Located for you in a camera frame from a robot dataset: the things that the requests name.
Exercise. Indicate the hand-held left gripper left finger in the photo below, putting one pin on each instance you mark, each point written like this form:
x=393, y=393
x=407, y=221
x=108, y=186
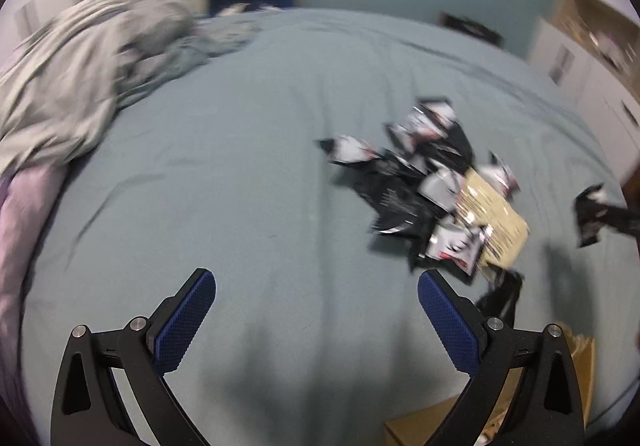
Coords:
x=185, y=321

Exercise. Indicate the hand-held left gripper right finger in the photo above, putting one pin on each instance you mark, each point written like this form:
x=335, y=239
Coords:
x=447, y=321

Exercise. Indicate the black snack packet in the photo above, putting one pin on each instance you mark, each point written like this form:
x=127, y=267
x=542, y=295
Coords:
x=592, y=218
x=500, y=298

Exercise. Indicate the pile of black snack packets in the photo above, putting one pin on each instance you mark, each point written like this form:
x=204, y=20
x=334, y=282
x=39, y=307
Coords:
x=400, y=196

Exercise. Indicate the brown cardboard box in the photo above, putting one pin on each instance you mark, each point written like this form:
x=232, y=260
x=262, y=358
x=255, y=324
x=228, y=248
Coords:
x=582, y=361

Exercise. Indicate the beige printed packet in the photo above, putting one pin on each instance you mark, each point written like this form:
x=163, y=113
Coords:
x=500, y=221

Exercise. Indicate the lilac blanket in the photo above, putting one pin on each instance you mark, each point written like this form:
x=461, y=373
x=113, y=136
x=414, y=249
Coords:
x=25, y=226

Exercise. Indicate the grey duvet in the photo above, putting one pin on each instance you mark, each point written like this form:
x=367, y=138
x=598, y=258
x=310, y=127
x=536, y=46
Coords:
x=75, y=76

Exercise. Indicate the white cabinet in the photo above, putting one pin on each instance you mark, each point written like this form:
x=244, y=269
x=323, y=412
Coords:
x=590, y=86

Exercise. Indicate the black bag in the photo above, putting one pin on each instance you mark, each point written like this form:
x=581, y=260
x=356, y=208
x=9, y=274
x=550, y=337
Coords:
x=470, y=28

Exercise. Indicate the brown wooden shelf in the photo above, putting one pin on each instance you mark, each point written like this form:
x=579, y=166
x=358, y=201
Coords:
x=570, y=11

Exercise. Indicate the white wardrobe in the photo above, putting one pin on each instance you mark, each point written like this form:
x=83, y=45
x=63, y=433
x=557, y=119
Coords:
x=45, y=16

